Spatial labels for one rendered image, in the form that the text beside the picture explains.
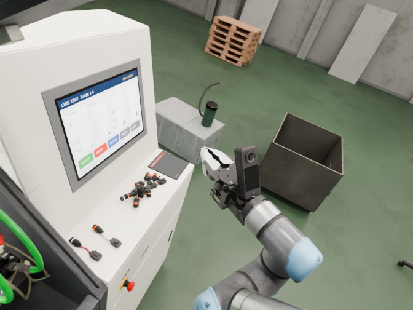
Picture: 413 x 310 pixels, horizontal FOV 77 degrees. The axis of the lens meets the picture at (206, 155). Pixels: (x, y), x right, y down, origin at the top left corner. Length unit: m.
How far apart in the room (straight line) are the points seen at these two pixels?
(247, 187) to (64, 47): 0.63
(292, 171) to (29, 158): 2.27
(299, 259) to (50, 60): 0.76
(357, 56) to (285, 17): 2.70
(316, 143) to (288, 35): 7.16
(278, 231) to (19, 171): 0.66
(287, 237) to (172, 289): 1.57
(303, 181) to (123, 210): 1.99
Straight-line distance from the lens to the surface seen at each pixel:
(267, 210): 0.55
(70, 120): 0.89
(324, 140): 3.44
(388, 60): 10.17
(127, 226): 1.05
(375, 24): 9.70
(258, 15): 10.12
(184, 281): 2.08
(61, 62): 0.86
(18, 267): 0.88
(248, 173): 0.55
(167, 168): 1.29
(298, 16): 10.17
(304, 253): 0.53
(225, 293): 0.52
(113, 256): 0.98
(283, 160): 2.63
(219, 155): 0.64
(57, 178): 0.92
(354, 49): 9.54
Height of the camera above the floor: 1.83
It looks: 36 degrees down
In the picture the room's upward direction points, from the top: 19 degrees clockwise
